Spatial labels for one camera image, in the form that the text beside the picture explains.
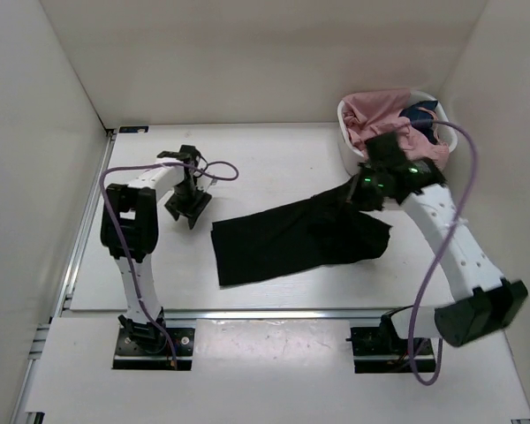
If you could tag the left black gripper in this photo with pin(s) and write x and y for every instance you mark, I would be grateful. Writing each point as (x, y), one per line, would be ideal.
(191, 211)

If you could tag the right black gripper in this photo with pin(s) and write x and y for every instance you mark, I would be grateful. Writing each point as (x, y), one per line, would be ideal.
(360, 202)

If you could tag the black trousers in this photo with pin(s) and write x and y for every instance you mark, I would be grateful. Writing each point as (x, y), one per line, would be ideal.
(321, 230)

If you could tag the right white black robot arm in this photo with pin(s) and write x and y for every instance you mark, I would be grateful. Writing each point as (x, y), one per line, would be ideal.
(484, 300)

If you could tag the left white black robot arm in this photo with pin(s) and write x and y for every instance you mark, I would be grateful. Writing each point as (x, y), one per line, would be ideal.
(130, 231)

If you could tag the white laundry basket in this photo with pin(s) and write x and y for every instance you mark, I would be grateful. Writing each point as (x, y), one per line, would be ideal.
(349, 154)

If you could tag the pink garment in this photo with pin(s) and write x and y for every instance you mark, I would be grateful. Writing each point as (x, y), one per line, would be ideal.
(380, 123)

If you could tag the navy blue garment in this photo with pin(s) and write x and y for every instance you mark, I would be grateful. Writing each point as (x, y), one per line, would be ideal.
(420, 112)

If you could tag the blue label sticker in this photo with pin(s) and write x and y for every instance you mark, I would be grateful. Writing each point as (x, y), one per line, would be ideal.
(133, 129)

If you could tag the white front cover board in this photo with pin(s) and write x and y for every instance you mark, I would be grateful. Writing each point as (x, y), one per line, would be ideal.
(266, 372)

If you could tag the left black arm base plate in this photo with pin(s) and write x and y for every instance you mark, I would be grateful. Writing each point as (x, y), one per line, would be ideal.
(133, 353)

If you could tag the aluminium rail frame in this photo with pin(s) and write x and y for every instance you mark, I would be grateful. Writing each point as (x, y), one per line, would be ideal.
(278, 164)

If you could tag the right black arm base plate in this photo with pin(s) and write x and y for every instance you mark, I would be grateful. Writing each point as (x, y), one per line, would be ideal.
(375, 351)

